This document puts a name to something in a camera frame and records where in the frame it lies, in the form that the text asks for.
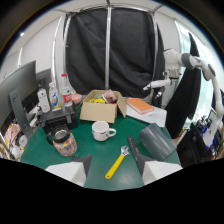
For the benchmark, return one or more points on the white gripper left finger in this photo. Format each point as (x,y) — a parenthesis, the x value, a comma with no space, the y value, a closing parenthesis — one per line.
(71,170)

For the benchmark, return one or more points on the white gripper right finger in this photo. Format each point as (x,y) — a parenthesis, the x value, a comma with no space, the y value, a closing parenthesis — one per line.
(157,170)

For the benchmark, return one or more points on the grey cylindrical container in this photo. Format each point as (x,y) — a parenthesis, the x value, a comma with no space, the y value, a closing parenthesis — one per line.
(157,141)

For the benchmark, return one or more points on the colourful patterned pitcher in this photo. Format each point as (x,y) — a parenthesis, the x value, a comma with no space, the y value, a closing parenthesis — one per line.
(63,140)

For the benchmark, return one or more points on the white ceramic mug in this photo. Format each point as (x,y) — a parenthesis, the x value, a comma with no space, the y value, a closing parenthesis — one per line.
(102,130)

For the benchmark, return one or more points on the black box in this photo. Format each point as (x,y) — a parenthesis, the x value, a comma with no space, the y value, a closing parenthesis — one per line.
(59,117)

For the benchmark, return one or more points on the orange book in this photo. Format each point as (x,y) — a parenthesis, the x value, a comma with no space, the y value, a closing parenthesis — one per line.
(139,105)

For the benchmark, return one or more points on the open cardboard box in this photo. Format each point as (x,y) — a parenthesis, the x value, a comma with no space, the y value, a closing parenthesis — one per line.
(102,110)

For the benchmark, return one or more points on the pink bowl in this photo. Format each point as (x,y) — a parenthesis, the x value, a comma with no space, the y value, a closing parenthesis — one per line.
(77,98)

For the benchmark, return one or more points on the yellow toy in box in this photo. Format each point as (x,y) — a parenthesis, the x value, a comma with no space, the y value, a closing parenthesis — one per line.
(96,100)

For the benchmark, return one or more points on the yellow label bottle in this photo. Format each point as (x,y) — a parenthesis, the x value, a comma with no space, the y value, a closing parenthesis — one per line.
(54,97)

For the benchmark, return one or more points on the white spray bottle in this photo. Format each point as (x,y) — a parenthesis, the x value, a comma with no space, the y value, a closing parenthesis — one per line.
(43,99)

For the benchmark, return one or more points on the red label water bottle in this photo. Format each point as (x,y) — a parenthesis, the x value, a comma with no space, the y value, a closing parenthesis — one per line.
(65,90)

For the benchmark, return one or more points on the grey computer monitor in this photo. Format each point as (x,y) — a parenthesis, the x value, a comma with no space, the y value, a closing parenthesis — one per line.
(17,96)

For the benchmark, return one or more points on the black curtain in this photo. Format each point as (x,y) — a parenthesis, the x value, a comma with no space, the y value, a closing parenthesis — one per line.
(110,50)

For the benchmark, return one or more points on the metal frame pole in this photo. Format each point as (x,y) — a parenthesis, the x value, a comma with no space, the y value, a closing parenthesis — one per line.
(107,46)

